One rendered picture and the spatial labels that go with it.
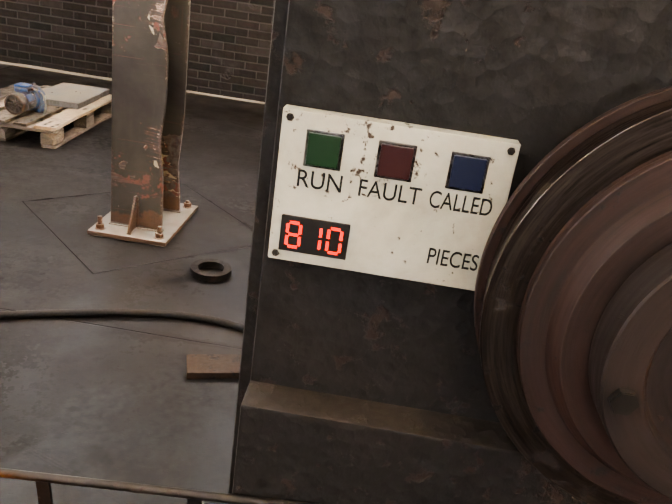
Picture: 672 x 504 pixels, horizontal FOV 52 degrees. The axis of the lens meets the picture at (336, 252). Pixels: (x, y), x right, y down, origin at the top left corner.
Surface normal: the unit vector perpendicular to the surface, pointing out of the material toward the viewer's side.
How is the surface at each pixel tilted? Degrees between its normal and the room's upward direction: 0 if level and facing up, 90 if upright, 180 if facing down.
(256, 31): 90
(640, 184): 90
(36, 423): 0
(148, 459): 0
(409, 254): 90
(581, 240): 90
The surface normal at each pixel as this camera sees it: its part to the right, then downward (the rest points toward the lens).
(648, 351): -0.10, 0.38
